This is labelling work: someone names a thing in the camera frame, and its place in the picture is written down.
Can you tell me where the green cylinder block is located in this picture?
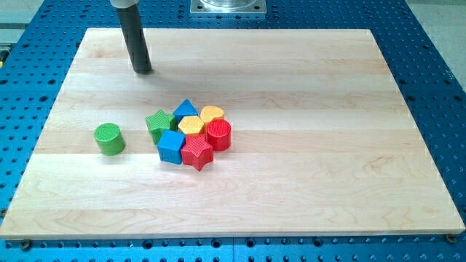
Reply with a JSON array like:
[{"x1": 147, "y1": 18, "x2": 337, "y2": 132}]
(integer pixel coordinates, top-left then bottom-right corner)
[{"x1": 93, "y1": 123, "x2": 126, "y2": 156}]

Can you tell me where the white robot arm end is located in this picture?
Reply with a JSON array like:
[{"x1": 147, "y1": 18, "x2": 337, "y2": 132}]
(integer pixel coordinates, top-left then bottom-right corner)
[{"x1": 110, "y1": 0, "x2": 139, "y2": 9}]

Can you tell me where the red star block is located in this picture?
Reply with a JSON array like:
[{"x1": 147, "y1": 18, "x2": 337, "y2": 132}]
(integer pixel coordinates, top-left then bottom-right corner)
[{"x1": 181, "y1": 135, "x2": 213, "y2": 171}]

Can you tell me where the green star block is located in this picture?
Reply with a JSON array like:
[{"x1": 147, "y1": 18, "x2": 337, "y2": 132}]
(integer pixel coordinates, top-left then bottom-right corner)
[{"x1": 145, "y1": 110, "x2": 178, "y2": 145}]

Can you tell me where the red cylinder block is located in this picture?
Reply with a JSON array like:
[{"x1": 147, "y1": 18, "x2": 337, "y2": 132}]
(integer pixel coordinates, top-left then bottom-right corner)
[{"x1": 207, "y1": 119, "x2": 232, "y2": 151}]

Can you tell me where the yellow heart block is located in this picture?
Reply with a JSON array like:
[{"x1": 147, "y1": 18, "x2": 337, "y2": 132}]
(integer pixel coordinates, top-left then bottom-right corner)
[{"x1": 200, "y1": 106, "x2": 224, "y2": 124}]

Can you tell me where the yellow hexagon block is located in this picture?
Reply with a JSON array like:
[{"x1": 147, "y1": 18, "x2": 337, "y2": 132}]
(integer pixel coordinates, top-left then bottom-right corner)
[{"x1": 178, "y1": 116, "x2": 205, "y2": 135}]

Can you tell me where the blue triangle block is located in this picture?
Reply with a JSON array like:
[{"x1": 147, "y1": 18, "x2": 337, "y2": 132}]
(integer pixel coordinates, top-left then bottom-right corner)
[{"x1": 173, "y1": 99, "x2": 198, "y2": 124}]

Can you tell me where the blue cube block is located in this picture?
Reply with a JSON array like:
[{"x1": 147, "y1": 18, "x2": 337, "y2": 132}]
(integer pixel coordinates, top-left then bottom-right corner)
[{"x1": 157, "y1": 130, "x2": 186, "y2": 164}]

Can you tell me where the light wooden board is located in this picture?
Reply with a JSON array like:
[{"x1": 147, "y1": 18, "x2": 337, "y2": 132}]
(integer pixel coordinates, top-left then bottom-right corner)
[{"x1": 1, "y1": 28, "x2": 465, "y2": 239}]

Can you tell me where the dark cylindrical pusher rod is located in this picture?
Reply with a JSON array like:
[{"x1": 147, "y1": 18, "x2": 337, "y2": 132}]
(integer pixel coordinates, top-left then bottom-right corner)
[{"x1": 116, "y1": 4, "x2": 151, "y2": 74}]

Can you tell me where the blue perforated table plate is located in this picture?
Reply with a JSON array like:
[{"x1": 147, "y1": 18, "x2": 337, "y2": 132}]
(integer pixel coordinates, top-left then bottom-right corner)
[{"x1": 1, "y1": 0, "x2": 465, "y2": 261}]

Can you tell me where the left board stop screw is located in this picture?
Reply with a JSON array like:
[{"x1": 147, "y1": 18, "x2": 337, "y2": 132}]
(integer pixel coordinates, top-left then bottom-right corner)
[{"x1": 20, "y1": 239, "x2": 33, "y2": 251}]

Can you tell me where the board stop screw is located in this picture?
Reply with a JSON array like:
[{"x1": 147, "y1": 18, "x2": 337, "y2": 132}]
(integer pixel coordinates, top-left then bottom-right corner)
[
  {"x1": 20, "y1": 239, "x2": 33, "y2": 251},
  {"x1": 444, "y1": 234, "x2": 457, "y2": 245}
]

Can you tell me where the right board stop screw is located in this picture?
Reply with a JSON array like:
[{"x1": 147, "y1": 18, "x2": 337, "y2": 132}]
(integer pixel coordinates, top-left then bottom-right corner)
[{"x1": 444, "y1": 234, "x2": 457, "y2": 245}]

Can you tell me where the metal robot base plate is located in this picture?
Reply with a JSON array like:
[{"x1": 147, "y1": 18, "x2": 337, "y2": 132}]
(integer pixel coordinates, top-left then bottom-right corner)
[{"x1": 190, "y1": 0, "x2": 267, "y2": 15}]

